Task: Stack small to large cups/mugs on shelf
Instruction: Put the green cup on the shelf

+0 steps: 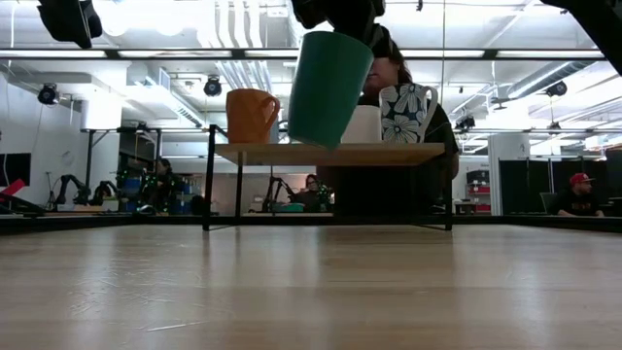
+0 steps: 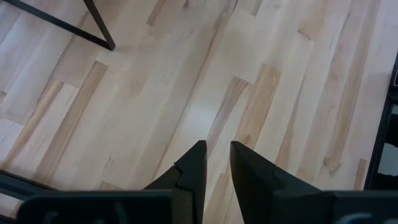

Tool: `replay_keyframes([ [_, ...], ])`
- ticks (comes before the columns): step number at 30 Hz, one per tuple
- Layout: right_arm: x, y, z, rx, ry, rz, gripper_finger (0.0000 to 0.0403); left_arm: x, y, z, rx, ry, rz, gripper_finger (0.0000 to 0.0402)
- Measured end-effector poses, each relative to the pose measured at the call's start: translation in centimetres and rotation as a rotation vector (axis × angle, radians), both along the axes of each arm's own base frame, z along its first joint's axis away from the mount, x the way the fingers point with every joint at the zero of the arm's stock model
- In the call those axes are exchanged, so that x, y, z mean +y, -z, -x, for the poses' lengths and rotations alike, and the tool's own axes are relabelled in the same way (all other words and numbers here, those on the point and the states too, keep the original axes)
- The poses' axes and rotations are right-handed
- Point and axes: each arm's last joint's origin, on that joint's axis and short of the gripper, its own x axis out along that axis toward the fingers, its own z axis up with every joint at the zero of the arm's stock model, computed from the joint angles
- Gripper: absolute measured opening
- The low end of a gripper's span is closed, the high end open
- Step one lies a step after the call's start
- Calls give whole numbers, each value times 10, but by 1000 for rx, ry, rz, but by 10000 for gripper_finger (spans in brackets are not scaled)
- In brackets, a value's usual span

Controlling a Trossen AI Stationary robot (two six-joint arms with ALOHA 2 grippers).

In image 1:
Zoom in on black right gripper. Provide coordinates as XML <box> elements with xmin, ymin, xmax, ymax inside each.
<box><xmin>291</xmin><ymin>0</ymin><xmax>394</xmax><ymax>58</ymax></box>

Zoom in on green plastic cup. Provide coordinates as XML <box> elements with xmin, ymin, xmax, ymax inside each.
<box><xmin>287</xmin><ymin>31</ymin><xmax>375</xmax><ymax>151</ymax></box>

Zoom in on navy white floral mug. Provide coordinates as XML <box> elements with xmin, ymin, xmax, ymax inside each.
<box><xmin>378</xmin><ymin>83</ymin><xmax>439</xmax><ymax>145</ymax></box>

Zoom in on white ribbed mug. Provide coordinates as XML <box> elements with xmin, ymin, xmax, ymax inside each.
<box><xmin>339</xmin><ymin>105</ymin><xmax>384</xmax><ymax>144</ymax></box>

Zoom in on orange mug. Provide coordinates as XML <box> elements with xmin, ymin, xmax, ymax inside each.
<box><xmin>225</xmin><ymin>87</ymin><xmax>282</xmax><ymax>145</ymax></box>

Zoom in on wooden shelf with black legs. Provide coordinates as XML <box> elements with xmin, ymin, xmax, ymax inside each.
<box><xmin>202</xmin><ymin>123</ymin><xmax>454</xmax><ymax>232</ymax></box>

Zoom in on black overhead crossbar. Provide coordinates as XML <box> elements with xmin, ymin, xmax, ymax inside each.
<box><xmin>0</xmin><ymin>47</ymin><xmax>622</xmax><ymax>62</ymax></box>

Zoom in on black metal rack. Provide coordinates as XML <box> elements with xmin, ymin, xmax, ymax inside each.
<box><xmin>80</xmin><ymin>125</ymin><xmax>164</xmax><ymax>215</ymax></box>

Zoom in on person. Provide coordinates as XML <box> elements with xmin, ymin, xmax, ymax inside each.
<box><xmin>140</xmin><ymin>157</ymin><xmax>182</xmax><ymax>213</ymax></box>
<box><xmin>553</xmin><ymin>172</ymin><xmax>606</xmax><ymax>218</ymax></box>
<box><xmin>291</xmin><ymin>173</ymin><xmax>334</xmax><ymax>213</ymax></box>
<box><xmin>315</xmin><ymin>26</ymin><xmax>461</xmax><ymax>216</ymax></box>

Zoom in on red stick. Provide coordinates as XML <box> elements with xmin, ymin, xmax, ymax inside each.
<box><xmin>0</xmin><ymin>178</ymin><xmax>26</xmax><ymax>200</ymax></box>

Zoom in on rack with red bins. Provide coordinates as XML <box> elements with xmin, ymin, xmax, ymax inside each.
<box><xmin>466</xmin><ymin>168</ymin><xmax>492</xmax><ymax>215</ymax></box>

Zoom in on blue storage bins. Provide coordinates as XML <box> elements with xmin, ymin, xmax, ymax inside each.
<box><xmin>167</xmin><ymin>177</ymin><xmax>205</xmax><ymax>215</ymax></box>

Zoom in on black room divider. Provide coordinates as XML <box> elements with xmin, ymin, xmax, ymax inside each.
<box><xmin>498</xmin><ymin>157</ymin><xmax>622</xmax><ymax>218</ymax></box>

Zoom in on black wall monitor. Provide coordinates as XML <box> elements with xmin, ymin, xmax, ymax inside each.
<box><xmin>0</xmin><ymin>153</ymin><xmax>32</xmax><ymax>189</ymax></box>

